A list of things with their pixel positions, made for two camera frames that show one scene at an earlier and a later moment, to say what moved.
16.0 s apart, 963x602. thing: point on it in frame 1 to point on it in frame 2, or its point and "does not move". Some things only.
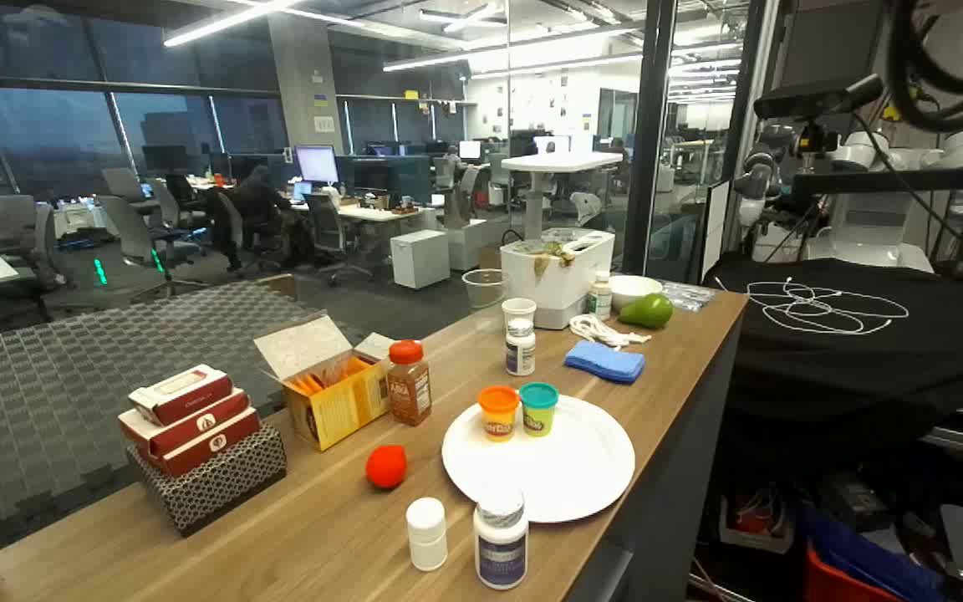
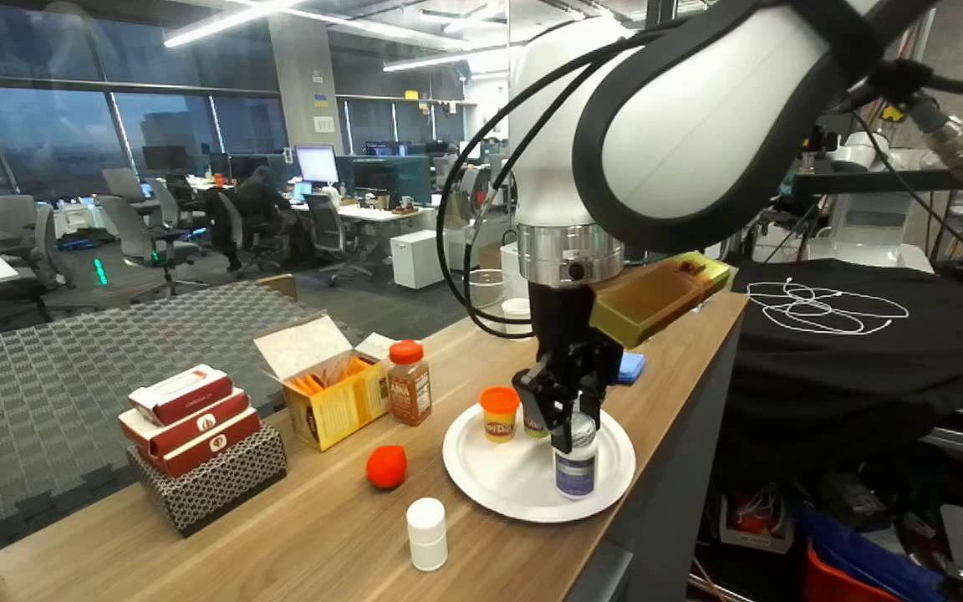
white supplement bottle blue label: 503,542 to 577,466
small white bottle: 426,518 does not move
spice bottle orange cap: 410,382 does not move
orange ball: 384,466 does not move
